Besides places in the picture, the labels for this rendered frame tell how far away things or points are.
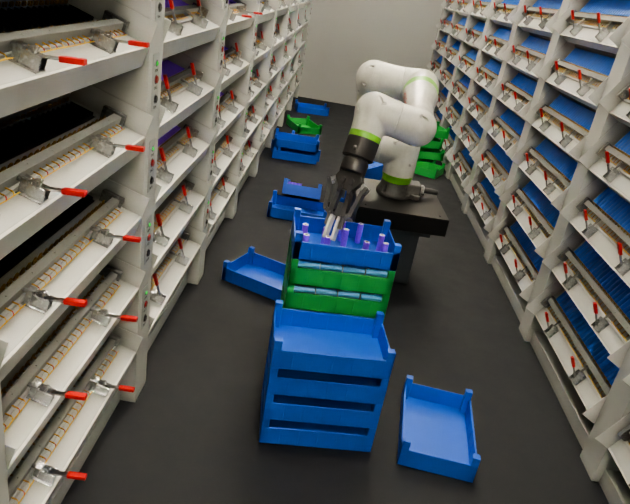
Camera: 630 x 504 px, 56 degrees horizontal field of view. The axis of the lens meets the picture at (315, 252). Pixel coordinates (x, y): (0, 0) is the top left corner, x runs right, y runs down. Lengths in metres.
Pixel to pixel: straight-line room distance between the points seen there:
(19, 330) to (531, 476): 1.34
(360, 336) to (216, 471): 0.51
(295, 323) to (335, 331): 0.11
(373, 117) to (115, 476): 1.11
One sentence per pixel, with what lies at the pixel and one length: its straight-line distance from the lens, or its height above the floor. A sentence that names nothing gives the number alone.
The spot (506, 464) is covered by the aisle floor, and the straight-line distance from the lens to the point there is 1.80.
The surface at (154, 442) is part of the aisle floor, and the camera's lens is 1.61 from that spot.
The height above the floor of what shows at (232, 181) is 0.19.
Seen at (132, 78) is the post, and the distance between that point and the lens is 1.36.
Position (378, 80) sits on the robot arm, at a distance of 2.08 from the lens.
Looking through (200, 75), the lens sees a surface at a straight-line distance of 2.02.
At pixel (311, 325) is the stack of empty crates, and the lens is 1.64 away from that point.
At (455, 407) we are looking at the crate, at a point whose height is 0.01.
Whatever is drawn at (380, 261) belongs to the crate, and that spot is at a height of 0.43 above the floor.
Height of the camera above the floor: 1.11
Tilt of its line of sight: 24 degrees down
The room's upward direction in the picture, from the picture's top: 10 degrees clockwise
